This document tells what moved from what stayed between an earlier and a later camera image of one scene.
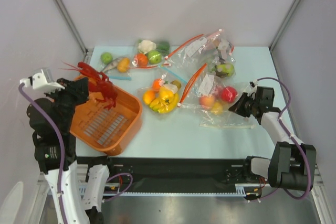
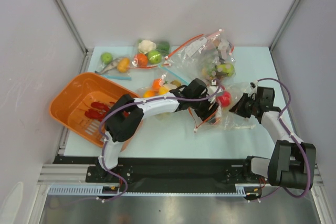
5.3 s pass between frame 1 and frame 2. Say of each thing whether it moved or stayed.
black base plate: stayed
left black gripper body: moved
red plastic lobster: moved
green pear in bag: stayed
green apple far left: stayed
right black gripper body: stayed
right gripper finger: stayed
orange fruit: stayed
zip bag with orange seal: moved
